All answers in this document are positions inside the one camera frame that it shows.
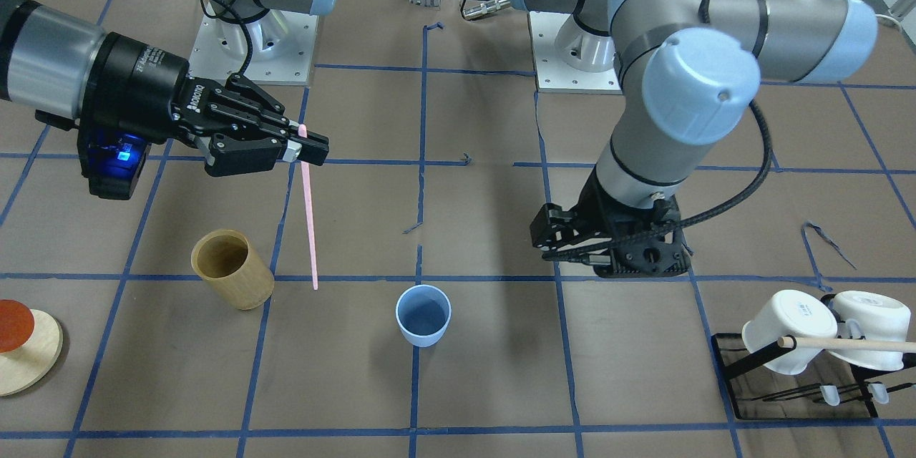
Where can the tan bamboo chopstick holder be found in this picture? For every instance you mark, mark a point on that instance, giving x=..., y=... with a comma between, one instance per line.
x=229, y=263

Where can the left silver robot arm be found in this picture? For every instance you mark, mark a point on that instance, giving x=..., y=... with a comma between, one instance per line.
x=688, y=70

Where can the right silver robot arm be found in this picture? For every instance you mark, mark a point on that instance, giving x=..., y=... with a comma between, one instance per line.
x=48, y=47

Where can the white mug near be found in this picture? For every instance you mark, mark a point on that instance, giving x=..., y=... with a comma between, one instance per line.
x=789, y=313

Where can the pink chopstick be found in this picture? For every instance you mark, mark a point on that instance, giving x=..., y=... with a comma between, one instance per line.
x=310, y=226

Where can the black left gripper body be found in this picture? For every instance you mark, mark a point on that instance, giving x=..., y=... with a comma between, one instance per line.
x=588, y=209

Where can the white mug far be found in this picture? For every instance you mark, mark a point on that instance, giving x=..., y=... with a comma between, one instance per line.
x=879, y=318

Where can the white mug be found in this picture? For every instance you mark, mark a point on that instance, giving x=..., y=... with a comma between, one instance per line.
x=789, y=313
x=879, y=318

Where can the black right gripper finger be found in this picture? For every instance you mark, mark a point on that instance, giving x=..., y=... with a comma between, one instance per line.
x=297, y=143
x=227, y=156

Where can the black wire mug rack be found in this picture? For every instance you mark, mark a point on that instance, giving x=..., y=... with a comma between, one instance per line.
x=796, y=378

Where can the wooden mug tree stand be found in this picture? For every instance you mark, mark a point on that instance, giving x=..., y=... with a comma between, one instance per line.
x=27, y=364

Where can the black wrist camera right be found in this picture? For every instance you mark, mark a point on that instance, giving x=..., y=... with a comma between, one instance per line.
x=111, y=161

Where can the light blue plastic cup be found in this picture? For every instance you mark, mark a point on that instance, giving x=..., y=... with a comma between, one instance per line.
x=422, y=313

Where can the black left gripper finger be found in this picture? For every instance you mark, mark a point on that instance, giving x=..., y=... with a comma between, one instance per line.
x=587, y=253
x=553, y=227

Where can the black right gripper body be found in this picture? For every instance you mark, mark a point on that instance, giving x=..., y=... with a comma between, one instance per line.
x=141, y=88

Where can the orange cup on stand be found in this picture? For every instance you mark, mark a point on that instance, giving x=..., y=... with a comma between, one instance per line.
x=17, y=325

